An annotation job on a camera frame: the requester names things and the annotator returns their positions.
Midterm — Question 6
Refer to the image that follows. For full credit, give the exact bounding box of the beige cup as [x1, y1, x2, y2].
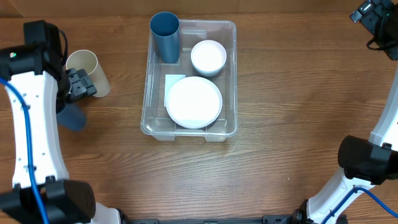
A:
[66, 50, 111, 98]

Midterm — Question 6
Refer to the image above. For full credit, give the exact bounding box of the dark blue cup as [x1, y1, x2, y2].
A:
[57, 103, 86, 131]
[150, 12, 180, 63]

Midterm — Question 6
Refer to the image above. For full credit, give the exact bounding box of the light blue bowl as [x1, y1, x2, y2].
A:
[197, 69, 222, 75]

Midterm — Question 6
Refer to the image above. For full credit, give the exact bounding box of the pink bowl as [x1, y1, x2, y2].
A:
[191, 40, 227, 72]

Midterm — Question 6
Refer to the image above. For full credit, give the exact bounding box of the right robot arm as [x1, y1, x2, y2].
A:
[283, 0, 397, 224]

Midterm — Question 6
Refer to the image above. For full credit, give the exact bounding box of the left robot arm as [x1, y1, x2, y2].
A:
[1, 21, 128, 224]

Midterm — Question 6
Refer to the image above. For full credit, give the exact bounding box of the white round plate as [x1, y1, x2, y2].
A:
[165, 77, 223, 129]

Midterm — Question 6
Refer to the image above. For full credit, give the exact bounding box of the clear plastic storage bin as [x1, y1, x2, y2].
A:
[141, 19, 238, 142]

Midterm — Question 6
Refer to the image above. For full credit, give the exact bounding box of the right blue cable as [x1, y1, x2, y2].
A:
[321, 185, 398, 224]

